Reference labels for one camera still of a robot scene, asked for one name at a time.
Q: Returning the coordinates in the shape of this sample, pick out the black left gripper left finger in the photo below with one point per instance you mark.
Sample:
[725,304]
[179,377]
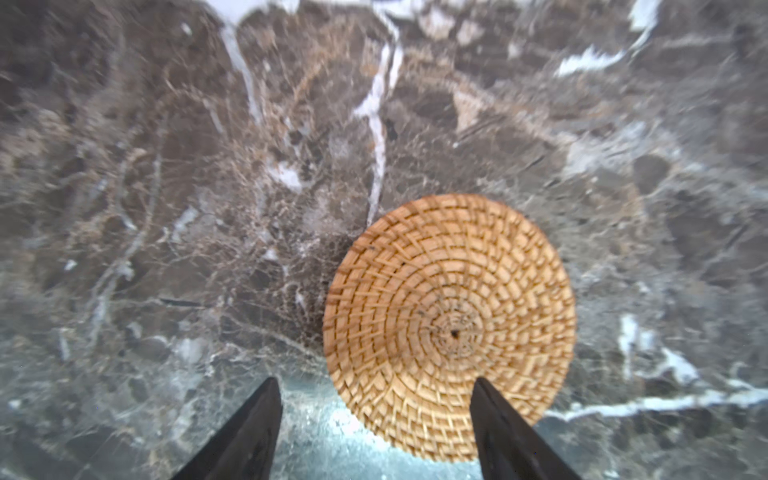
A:
[244,447]

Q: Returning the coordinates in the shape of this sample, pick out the round rattan wicker coaster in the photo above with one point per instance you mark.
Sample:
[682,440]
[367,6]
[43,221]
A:
[439,292]

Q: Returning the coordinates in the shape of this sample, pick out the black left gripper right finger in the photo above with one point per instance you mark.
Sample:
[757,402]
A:
[508,447]

